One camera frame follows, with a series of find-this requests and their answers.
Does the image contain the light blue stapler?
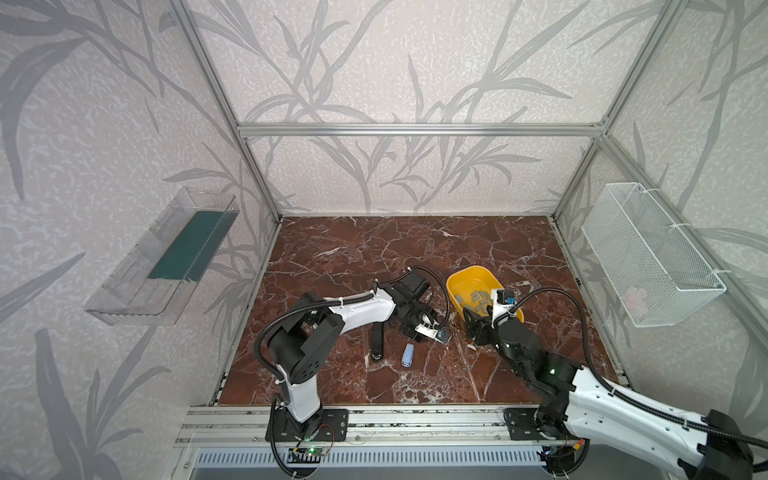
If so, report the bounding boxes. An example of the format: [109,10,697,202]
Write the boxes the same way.
[401,343,415,368]

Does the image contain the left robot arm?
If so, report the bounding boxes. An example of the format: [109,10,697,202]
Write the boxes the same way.
[253,266,450,426]

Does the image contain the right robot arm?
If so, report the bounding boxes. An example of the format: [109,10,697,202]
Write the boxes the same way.
[462,308,767,479]

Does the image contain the grey staple strips in tray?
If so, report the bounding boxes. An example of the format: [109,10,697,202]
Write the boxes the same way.
[462,290,493,315]

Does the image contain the yellow plastic tray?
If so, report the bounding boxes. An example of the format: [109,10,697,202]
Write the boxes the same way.
[446,265,517,329]

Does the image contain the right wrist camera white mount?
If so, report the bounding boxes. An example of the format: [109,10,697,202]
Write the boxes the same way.
[490,288,516,318]

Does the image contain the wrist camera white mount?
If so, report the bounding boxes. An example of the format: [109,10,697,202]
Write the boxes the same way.
[490,288,516,318]
[415,324,452,345]

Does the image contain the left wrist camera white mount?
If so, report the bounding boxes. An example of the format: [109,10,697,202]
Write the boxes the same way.
[415,324,452,345]

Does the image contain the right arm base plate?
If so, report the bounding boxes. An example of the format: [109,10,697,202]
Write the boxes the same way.
[503,406,581,444]

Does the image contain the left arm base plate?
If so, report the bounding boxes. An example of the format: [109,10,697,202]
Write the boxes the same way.
[266,406,349,442]

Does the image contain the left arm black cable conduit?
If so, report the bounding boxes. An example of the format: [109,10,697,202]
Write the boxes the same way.
[253,265,451,385]

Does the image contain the white wire mesh basket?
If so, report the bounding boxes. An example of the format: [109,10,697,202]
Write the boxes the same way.
[582,182,727,328]

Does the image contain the aluminium front rail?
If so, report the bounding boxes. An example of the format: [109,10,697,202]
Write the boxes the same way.
[174,404,565,448]

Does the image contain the clear acrylic wall shelf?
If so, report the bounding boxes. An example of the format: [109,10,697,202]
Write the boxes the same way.
[84,187,240,326]

